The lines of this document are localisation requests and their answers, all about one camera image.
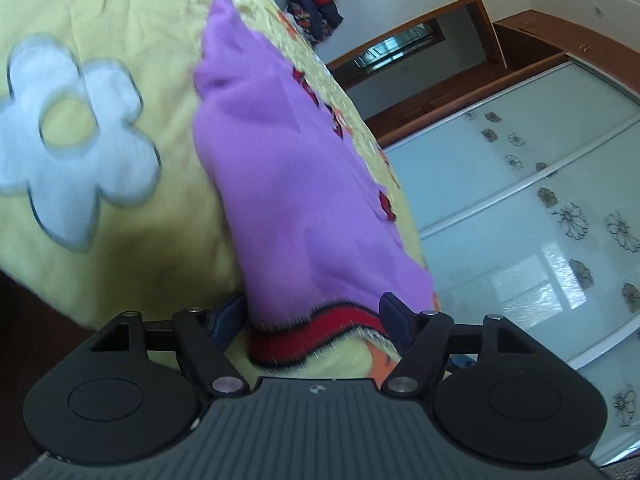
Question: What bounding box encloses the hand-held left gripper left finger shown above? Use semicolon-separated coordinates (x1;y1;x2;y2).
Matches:
87;292;251;402

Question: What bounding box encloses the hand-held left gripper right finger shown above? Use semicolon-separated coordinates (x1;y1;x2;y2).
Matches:
379;292;551;402

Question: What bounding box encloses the purple knit sweater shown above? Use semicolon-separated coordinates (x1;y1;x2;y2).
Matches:
192;0;436;370

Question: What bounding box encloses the sliding door wardrobe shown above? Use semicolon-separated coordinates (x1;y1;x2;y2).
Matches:
367;7;640;471

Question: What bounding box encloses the yellow carrot-print quilt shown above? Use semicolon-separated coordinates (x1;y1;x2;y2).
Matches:
0;0;442;382

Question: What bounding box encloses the wooden door frame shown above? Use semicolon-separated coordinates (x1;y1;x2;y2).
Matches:
322;0;507;93

